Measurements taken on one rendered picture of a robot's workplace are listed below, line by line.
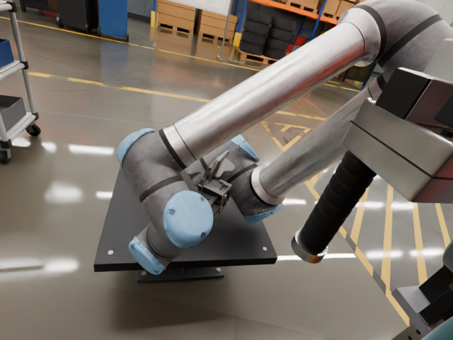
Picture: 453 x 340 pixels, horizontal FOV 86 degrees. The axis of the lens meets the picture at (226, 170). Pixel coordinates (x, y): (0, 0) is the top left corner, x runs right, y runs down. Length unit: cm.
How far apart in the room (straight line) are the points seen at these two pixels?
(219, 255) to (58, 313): 59
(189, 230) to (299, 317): 89
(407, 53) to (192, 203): 48
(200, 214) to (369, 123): 29
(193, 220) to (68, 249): 92
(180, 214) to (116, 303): 74
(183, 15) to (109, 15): 391
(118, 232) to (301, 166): 62
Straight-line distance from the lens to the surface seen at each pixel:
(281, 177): 76
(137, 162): 46
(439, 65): 24
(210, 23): 936
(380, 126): 24
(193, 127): 45
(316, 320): 127
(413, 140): 22
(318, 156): 68
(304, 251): 33
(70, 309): 113
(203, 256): 86
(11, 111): 187
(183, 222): 41
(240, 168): 87
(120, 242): 88
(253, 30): 705
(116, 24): 576
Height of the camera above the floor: 99
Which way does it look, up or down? 33 degrees down
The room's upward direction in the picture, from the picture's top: 15 degrees clockwise
